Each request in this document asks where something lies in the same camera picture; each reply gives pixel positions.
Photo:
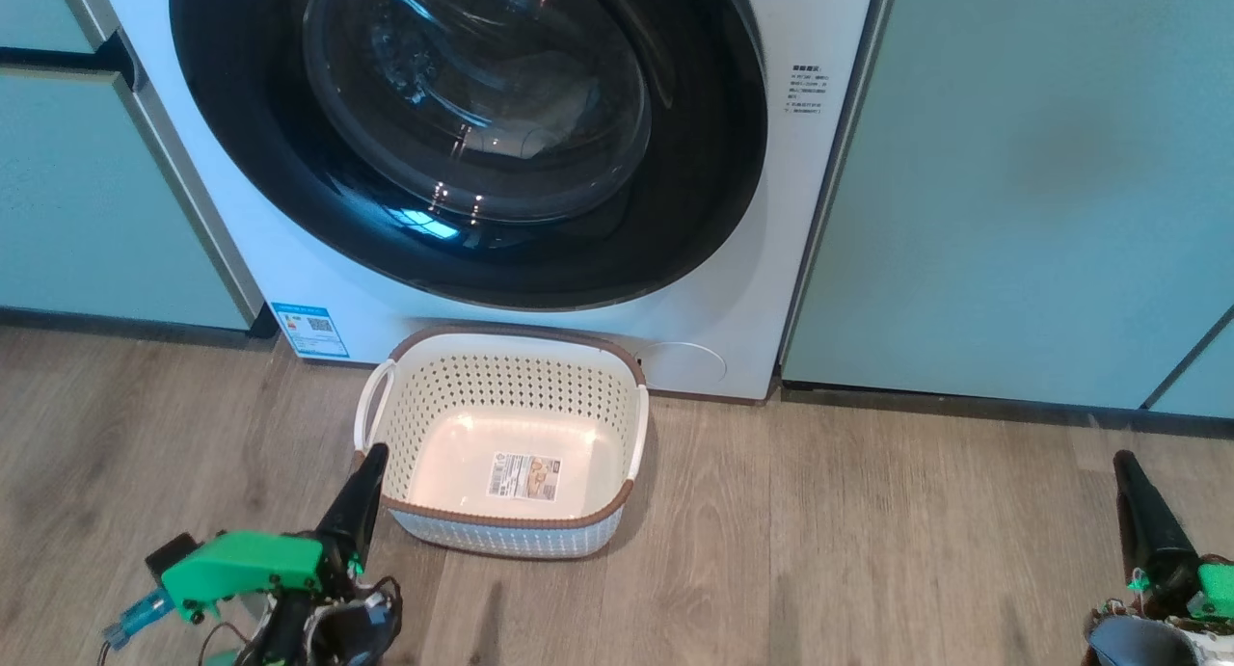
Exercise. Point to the pale green cabinet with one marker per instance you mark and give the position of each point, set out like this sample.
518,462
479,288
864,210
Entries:
87,194
1022,184

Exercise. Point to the blue energy label sticker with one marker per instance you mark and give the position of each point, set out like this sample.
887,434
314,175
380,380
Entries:
310,331

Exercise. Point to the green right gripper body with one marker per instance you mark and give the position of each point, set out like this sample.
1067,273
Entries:
1215,589

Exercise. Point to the small black text label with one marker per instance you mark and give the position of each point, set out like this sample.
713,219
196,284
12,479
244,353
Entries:
804,90

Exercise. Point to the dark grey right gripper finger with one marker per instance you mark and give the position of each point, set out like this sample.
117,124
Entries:
1152,531

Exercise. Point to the cream perforated laundry basket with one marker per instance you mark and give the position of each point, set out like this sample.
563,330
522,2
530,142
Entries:
501,396

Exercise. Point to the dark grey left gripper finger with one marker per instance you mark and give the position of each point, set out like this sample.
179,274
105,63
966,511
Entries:
355,512

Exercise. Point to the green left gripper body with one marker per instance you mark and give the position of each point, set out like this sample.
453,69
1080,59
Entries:
251,562

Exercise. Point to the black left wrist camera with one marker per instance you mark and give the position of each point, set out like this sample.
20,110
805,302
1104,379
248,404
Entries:
172,553

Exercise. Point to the round black glass washer door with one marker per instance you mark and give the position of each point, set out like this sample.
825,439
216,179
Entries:
241,146

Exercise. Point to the paper label inside basket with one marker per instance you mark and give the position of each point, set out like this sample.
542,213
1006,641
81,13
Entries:
523,476

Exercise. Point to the white front-load washing machine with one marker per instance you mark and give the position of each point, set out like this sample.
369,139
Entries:
318,280

